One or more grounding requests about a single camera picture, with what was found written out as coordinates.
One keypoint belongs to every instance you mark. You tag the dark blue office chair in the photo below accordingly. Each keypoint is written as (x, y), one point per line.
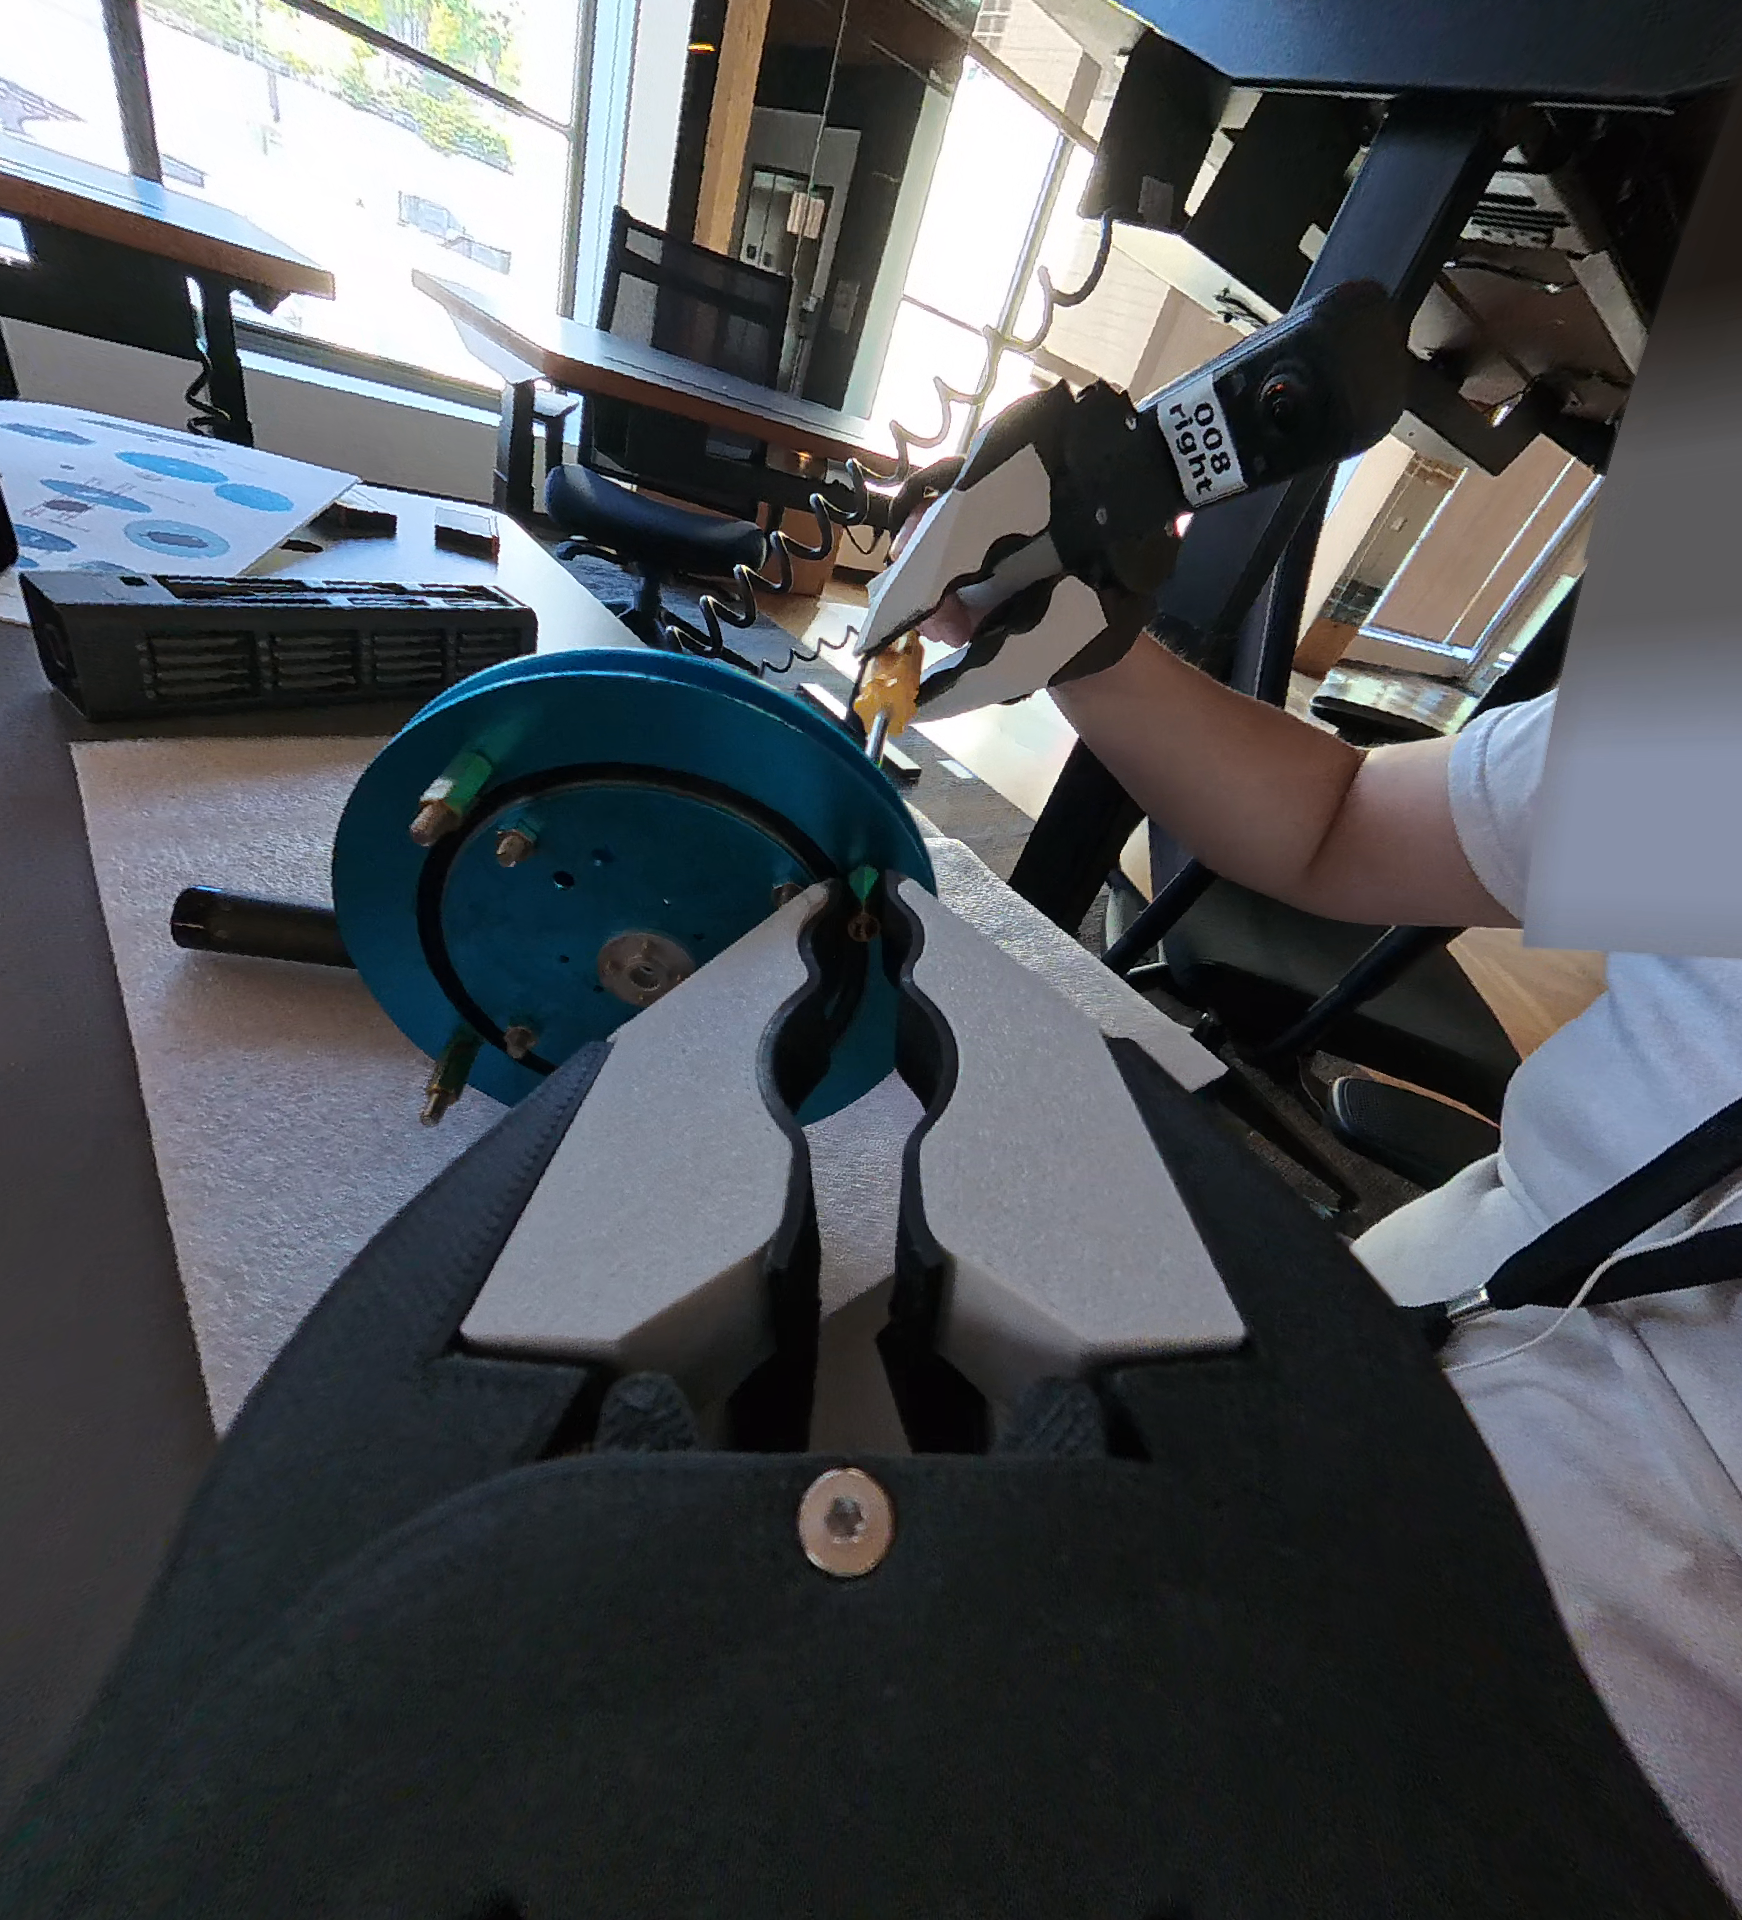
(646, 534)

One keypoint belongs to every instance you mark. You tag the person's right hand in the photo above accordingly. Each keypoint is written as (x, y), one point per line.
(948, 619)

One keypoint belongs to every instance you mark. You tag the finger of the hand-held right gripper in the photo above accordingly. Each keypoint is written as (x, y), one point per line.
(962, 541)
(1037, 633)

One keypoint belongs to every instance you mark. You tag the black framed window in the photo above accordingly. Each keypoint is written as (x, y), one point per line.
(361, 151)

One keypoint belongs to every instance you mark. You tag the black screwdriver bit case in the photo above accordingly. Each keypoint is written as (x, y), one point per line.
(287, 647)

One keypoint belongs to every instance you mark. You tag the blue round metal turntable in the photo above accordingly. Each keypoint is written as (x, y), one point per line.
(392, 901)

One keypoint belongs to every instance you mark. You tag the brown table with black frame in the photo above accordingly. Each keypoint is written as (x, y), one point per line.
(632, 360)
(136, 224)

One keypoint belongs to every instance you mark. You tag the printed instruction sheet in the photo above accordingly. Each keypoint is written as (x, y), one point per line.
(209, 496)

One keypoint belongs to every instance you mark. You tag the person's right forearm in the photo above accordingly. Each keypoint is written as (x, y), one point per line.
(1263, 783)

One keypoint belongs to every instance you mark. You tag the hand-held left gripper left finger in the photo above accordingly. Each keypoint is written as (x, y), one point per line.
(632, 1201)

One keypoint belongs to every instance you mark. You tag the small black box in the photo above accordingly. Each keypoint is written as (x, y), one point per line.
(467, 531)
(358, 521)

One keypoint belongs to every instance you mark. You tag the person's white shirt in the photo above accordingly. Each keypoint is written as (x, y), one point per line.
(1636, 1499)

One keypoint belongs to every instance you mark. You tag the black office chair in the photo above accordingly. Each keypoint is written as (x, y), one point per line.
(1336, 991)

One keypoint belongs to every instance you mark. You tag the white foam sheet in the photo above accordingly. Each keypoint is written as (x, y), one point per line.
(241, 1128)

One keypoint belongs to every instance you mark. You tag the black mesh chair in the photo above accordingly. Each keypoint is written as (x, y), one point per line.
(704, 316)

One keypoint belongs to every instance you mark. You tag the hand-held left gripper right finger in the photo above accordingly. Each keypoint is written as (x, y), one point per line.
(1082, 1201)

